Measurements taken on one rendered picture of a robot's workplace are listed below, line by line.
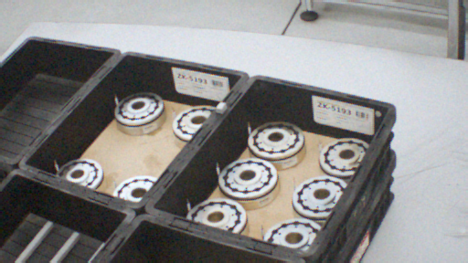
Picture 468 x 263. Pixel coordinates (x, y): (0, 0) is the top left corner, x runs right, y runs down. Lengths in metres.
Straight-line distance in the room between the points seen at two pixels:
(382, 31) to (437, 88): 1.55
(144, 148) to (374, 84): 0.59
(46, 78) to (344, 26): 1.83
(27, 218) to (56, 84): 0.45
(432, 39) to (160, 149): 2.00
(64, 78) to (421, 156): 0.83
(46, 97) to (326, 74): 0.66
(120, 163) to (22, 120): 0.32
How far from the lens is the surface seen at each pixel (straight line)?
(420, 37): 3.46
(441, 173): 1.72
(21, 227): 1.56
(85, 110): 1.67
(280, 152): 1.53
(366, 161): 1.40
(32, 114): 1.85
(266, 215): 1.46
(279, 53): 2.09
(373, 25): 3.53
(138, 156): 1.63
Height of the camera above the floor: 1.84
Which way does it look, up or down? 38 degrees down
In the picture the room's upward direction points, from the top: 9 degrees counter-clockwise
